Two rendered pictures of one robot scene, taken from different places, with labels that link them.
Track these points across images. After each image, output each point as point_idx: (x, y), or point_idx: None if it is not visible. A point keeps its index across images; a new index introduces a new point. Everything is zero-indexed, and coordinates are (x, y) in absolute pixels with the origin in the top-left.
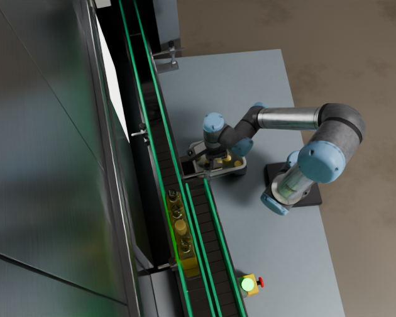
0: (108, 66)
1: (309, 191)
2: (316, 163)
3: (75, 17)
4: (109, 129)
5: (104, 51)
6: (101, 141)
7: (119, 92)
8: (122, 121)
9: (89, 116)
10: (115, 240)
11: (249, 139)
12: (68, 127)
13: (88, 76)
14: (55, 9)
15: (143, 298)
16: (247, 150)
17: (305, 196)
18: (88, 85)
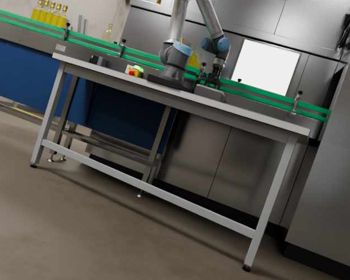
0: (271, 63)
1: (160, 74)
2: None
3: (273, 17)
4: (226, 22)
5: (278, 58)
6: (221, 19)
7: (266, 90)
8: (243, 74)
9: (228, 6)
10: (188, 8)
11: (208, 38)
12: None
13: (248, 20)
14: None
15: (164, 40)
16: (203, 42)
17: (159, 74)
18: (243, 17)
